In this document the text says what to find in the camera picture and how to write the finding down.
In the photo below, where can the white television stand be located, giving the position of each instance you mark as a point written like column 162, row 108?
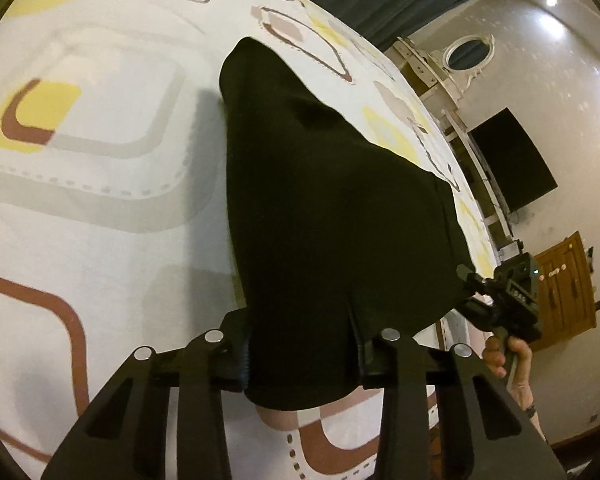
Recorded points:
column 495, row 225

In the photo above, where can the wooden cabinet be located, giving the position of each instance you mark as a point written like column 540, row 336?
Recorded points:
column 565, row 290

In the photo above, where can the person's right hand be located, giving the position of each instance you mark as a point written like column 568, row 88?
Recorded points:
column 520, row 360

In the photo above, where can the black pants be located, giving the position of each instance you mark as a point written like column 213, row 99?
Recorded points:
column 330, row 210

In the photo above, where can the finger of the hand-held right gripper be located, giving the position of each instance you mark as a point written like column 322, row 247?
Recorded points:
column 472, row 280

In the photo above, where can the person's right forearm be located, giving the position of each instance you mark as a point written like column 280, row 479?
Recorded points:
column 522, row 395

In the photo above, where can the patterned white bed sheet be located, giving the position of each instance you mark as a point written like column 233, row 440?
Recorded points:
column 105, row 210

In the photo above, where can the white dressing table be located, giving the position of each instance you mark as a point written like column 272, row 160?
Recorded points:
column 430, row 80

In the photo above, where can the ceiling spot light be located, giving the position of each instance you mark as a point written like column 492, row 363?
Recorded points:
column 551, row 0

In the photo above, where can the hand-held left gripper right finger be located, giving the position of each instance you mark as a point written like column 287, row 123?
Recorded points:
column 375, row 365

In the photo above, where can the oval white framed mirror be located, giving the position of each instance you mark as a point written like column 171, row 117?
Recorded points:
column 467, row 52

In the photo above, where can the black wristband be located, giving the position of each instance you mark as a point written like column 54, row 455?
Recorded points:
column 531, row 410

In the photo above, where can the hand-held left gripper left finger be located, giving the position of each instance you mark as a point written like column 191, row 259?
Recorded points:
column 230, row 355

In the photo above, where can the black television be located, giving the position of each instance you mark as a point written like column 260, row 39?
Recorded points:
column 510, row 160

